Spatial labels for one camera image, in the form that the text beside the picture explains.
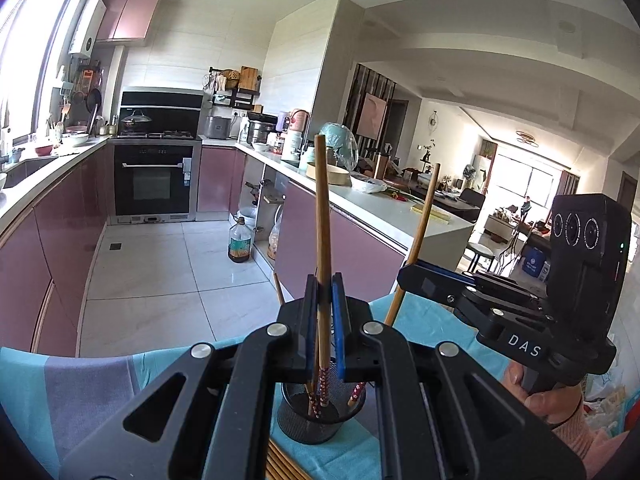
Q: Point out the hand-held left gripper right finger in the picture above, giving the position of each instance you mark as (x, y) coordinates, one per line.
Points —
(339, 320)

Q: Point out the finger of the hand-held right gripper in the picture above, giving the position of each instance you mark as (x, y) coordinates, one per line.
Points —
(425, 285)
(440, 266)

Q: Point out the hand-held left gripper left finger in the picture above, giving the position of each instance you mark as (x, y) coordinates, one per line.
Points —
(312, 320)

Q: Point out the red-tipped wooden chopstick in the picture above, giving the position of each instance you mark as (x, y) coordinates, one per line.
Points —
(279, 290)
(425, 210)
(322, 210)

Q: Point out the black mesh utensil holder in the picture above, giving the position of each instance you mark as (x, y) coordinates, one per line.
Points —
(300, 430)

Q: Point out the person's right forearm pink sleeve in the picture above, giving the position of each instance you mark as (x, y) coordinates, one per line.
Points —
(592, 442)

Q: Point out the person's right hand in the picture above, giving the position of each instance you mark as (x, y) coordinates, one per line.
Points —
(545, 405)

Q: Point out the round stool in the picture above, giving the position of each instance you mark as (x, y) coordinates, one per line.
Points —
(479, 250)

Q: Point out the yellow cloth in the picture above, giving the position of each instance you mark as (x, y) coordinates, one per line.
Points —
(440, 216)

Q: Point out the pink kitchen island counter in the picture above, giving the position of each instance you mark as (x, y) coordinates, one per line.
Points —
(360, 250)

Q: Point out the plastic cooking oil bottle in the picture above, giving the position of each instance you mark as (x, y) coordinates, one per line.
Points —
(240, 245)

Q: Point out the round bamboo tub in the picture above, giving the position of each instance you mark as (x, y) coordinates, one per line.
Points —
(337, 176)

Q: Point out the teal plastic-wrapped item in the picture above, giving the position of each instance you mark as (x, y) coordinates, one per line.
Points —
(340, 142)

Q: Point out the steel cooking pot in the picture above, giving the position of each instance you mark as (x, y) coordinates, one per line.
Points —
(261, 132)

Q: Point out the pink electric kettle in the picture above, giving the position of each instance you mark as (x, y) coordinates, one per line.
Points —
(300, 121)

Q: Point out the black built-in oven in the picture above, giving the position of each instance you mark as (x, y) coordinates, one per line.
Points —
(150, 185)

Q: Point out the grey countertop appliance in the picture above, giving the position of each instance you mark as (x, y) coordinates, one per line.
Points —
(218, 127)

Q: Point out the gas stove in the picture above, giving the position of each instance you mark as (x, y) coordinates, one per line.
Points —
(170, 135)

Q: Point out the teal and grey tablecloth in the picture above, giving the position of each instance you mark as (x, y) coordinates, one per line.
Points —
(75, 390)

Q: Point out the black range hood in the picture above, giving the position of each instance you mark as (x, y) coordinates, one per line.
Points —
(160, 105)

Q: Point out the pot with glass lid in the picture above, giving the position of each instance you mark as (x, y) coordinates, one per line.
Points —
(135, 121)

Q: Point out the pink base cabinets with counter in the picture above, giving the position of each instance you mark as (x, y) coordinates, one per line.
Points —
(55, 230)

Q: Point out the white bowl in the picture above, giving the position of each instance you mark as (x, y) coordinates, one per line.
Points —
(76, 139)

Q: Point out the hanging frying pan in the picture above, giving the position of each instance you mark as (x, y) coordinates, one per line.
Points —
(93, 100)

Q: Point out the red bowl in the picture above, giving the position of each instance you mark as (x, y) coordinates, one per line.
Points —
(43, 149)

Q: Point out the white water heater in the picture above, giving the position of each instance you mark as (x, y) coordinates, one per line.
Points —
(87, 25)

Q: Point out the kitchen window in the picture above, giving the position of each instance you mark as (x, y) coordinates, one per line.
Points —
(30, 45)

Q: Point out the wall clock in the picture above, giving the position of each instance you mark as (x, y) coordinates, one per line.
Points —
(434, 121)

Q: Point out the wall painting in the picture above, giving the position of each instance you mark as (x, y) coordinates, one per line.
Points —
(372, 115)

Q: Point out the black wall shelf rack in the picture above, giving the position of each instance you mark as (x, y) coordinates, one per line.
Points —
(235, 97)

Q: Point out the pink wall cabinet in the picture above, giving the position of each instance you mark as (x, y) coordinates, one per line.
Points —
(127, 15)

